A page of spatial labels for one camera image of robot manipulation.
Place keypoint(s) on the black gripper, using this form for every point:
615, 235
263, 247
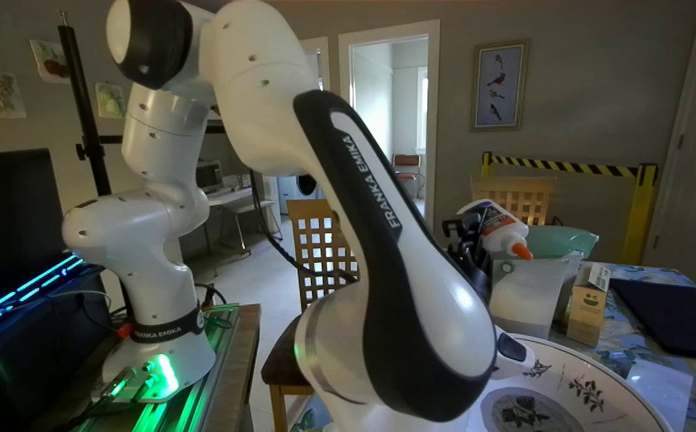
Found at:
471, 265

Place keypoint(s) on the white glue bottle orange cap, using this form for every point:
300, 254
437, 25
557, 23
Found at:
492, 229

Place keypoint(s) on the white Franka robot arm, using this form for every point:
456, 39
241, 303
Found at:
403, 303

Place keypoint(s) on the green lit robot base platform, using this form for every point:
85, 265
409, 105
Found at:
229, 368

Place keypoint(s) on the white floral ceramic bowl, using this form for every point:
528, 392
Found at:
588, 392

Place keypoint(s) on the wooden lattice chair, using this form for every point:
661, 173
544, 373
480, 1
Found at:
316, 254
523, 195

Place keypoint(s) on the red chair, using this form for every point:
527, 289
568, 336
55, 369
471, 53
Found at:
409, 171

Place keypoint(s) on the small yellow green carton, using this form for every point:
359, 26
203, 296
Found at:
588, 312

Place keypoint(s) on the yellow black safety barrier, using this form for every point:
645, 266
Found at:
645, 216

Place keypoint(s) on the framed bird picture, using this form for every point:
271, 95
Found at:
501, 87

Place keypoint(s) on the white washing machine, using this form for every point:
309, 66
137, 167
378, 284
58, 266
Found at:
305, 182

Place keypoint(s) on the dark blue notebook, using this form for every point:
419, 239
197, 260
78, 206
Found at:
675, 314

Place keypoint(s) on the white paper sheet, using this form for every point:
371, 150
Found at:
663, 387

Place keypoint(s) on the white side table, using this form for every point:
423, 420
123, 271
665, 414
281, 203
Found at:
231, 197

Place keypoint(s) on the black computer with cyan light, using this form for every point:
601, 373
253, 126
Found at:
36, 351

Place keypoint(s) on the black computer monitor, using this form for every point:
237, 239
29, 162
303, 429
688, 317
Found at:
12, 231

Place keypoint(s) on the black camera stand pole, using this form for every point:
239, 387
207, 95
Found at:
85, 104

